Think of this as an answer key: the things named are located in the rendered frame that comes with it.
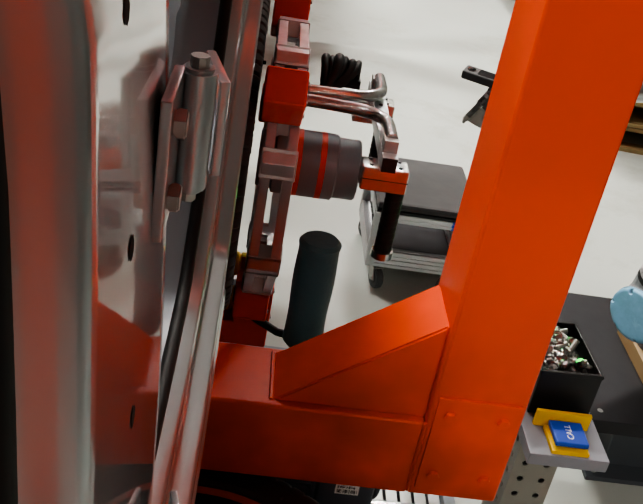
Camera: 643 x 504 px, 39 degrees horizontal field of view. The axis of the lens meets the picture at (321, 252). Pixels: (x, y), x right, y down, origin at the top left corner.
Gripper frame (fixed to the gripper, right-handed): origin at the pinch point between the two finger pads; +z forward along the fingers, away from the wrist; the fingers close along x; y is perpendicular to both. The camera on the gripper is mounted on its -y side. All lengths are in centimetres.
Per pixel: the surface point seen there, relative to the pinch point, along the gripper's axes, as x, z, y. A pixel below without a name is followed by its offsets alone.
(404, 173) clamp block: -89, -45, -3
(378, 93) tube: -69, -38, -18
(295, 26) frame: -74, -40, -39
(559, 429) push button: -88, -23, 57
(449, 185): 30, 46, 14
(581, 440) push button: -88, -26, 61
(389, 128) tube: -85, -47, -11
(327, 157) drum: -84, -30, -16
